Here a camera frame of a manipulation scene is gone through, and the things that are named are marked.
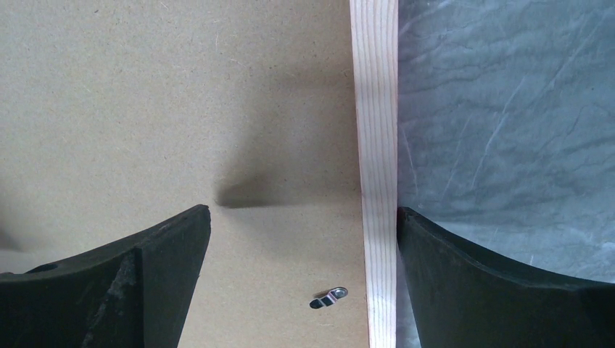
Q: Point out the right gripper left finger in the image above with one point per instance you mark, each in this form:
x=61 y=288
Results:
x=133 y=292

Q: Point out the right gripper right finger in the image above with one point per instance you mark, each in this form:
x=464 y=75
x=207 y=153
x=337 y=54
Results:
x=465 y=295

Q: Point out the brown backing board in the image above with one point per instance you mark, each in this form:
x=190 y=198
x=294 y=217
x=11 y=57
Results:
x=116 y=115

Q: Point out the wooden picture frame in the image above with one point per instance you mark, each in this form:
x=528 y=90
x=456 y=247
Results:
x=374 y=29

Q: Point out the metal turn clip right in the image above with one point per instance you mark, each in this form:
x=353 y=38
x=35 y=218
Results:
x=328 y=298

